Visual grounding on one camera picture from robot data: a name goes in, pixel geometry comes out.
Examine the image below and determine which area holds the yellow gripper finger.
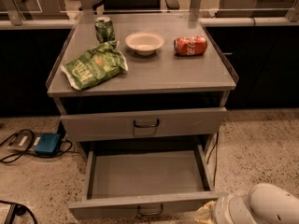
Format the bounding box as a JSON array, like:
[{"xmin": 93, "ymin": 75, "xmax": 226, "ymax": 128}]
[{"xmin": 195, "ymin": 201, "xmax": 216, "ymax": 224}]

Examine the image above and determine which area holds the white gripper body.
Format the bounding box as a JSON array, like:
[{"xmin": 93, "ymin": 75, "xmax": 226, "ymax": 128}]
[{"xmin": 212, "ymin": 195, "xmax": 258, "ymax": 224}]

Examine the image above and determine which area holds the grey drawer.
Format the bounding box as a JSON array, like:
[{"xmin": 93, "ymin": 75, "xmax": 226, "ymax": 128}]
[
  {"xmin": 61, "ymin": 107, "xmax": 227, "ymax": 142},
  {"xmin": 69, "ymin": 140, "xmax": 225, "ymax": 219}
]

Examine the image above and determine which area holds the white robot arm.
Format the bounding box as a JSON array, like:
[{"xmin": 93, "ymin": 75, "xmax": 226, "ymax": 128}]
[{"xmin": 195, "ymin": 183, "xmax": 299, "ymax": 224}]

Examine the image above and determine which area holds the grey top drawer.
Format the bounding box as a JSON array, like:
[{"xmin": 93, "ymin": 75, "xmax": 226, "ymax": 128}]
[{"xmin": 61, "ymin": 107, "xmax": 227, "ymax": 142}]

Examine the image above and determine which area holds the grey drawer cabinet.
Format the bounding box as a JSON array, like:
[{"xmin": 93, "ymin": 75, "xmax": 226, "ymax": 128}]
[{"xmin": 48, "ymin": 13, "xmax": 237, "ymax": 156}]

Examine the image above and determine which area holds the red cola can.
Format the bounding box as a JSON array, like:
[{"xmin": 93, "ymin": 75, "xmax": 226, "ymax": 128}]
[{"xmin": 174, "ymin": 36, "xmax": 207, "ymax": 56}]

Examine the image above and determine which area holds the blue box on floor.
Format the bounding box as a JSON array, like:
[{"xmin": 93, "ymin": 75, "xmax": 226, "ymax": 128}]
[{"xmin": 34, "ymin": 133, "xmax": 61, "ymax": 156}]

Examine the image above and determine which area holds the white bowl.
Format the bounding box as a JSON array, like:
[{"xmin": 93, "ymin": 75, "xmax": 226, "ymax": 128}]
[{"xmin": 125, "ymin": 32, "xmax": 164, "ymax": 56}]

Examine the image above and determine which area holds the green chip bag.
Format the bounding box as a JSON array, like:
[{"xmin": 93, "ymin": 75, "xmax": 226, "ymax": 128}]
[{"xmin": 61, "ymin": 40, "xmax": 128, "ymax": 91}]

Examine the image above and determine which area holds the grey flat device on floor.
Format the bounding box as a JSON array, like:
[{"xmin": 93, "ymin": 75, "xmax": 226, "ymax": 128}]
[{"xmin": 7, "ymin": 132, "xmax": 41, "ymax": 152}]

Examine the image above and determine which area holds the green soda can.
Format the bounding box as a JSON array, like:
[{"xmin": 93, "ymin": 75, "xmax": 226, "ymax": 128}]
[{"xmin": 94, "ymin": 16, "xmax": 115, "ymax": 43}]

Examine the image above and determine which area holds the black cable beside cabinet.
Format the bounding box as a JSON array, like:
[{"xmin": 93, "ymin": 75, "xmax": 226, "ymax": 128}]
[{"xmin": 206, "ymin": 131, "xmax": 220, "ymax": 189}]

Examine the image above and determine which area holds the black cable bottom left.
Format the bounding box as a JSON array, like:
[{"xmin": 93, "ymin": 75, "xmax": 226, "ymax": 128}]
[{"xmin": 0, "ymin": 199, "xmax": 39, "ymax": 224}]

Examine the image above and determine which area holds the black floor cable left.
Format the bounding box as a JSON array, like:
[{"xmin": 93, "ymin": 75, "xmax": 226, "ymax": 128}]
[{"xmin": 0, "ymin": 128, "xmax": 74, "ymax": 164}]

